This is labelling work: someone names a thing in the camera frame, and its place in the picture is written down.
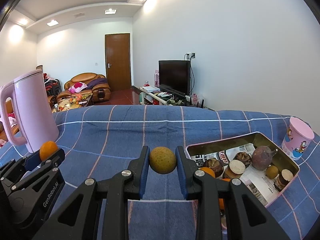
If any brown wooden door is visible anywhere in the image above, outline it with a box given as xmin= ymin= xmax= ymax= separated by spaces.
xmin=105 ymin=33 xmax=131 ymax=92

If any pink cartoon cup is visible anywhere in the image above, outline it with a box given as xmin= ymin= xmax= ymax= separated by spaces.
xmin=281 ymin=116 xmax=315 ymax=161

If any brown leather sofa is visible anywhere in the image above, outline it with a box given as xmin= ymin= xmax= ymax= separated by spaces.
xmin=56 ymin=73 xmax=111 ymax=103

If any black rack with clothes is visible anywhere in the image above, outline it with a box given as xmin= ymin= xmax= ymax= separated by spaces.
xmin=44 ymin=79 xmax=62 ymax=96

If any black flat television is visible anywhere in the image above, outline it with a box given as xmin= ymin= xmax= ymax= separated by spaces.
xmin=158 ymin=60 xmax=191 ymax=96

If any wall power socket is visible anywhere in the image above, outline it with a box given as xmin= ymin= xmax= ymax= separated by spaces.
xmin=185 ymin=53 xmax=196 ymax=60

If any orange tangerine in tin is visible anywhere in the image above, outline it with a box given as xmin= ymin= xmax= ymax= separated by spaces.
xmin=199 ymin=167 xmax=215 ymax=178

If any white tv stand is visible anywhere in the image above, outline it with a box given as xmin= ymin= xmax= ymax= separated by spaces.
xmin=135 ymin=86 xmax=208 ymax=109

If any large purple round fruit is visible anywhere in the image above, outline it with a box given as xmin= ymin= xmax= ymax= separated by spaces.
xmin=252 ymin=146 xmax=278 ymax=171

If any small yellow-green round fruit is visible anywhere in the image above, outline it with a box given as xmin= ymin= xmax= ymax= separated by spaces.
xmin=265 ymin=165 xmax=279 ymax=180

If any orange tangerine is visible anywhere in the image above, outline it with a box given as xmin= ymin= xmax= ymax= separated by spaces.
xmin=199 ymin=167 xmax=215 ymax=178
xmin=39 ymin=141 xmax=58 ymax=161

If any printed paper liner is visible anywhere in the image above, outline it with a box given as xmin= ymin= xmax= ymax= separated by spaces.
xmin=190 ymin=143 xmax=279 ymax=206

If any pink electric kettle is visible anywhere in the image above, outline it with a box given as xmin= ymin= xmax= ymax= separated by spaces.
xmin=1 ymin=69 xmax=59 ymax=153

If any dark brown mangosteen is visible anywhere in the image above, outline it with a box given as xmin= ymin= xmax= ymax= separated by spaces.
xmin=204 ymin=158 xmax=224 ymax=178

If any pink metal tin box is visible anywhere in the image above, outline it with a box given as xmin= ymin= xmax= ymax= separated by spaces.
xmin=185 ymin=132 xmax=300 ymax=207

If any wooden coffee table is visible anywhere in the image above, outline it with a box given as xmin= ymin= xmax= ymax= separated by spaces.
xmin=52 ymin=93 xmax=93 ymax=113

